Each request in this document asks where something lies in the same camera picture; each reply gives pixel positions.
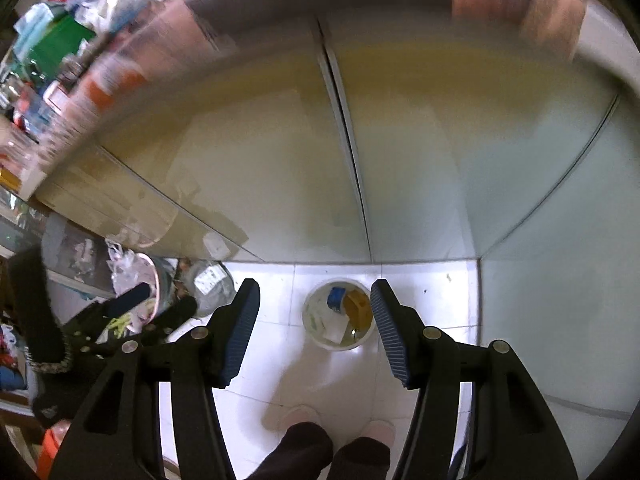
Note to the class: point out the person's left leg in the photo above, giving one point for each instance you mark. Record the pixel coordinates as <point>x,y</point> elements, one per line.
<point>300,452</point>

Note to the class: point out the pink slipper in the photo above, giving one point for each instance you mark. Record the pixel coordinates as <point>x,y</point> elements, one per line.
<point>381,429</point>
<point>300,415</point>

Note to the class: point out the grey plastic packet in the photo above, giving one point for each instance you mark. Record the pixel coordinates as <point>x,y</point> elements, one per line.
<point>210,285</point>

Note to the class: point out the small blue white container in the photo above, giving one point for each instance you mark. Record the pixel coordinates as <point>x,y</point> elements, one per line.
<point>336,297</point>

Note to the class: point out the person's leg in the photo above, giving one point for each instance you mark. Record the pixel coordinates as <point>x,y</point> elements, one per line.
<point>300,452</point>
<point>362,460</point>

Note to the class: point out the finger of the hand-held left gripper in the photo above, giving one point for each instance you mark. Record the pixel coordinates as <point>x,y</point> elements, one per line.
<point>127,301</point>
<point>175,312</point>

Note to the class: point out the person's right leg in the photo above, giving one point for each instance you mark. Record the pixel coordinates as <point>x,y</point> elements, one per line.
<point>362,460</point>

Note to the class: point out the green box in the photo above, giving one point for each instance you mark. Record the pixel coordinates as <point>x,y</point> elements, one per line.
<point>57,42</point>

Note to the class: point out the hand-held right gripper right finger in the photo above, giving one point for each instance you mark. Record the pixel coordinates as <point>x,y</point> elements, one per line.
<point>391,337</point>

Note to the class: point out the white plastic bowl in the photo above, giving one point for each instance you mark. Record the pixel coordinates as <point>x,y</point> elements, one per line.
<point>312,332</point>

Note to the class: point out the yellow packet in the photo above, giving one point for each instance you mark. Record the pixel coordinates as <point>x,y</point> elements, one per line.
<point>357,308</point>

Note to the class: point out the person's left forearm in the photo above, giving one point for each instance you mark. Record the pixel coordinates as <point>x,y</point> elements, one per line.
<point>32,305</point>

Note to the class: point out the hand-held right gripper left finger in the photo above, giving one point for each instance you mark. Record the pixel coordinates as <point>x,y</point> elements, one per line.
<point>239,337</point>

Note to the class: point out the orange plastic container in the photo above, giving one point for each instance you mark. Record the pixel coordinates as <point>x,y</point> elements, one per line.
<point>52,452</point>

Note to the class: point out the lower cabinet doors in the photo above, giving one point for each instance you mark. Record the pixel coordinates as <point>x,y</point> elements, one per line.
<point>425,135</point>

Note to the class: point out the white paper scrap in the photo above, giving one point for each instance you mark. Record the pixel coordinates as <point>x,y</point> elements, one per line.
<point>325,325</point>

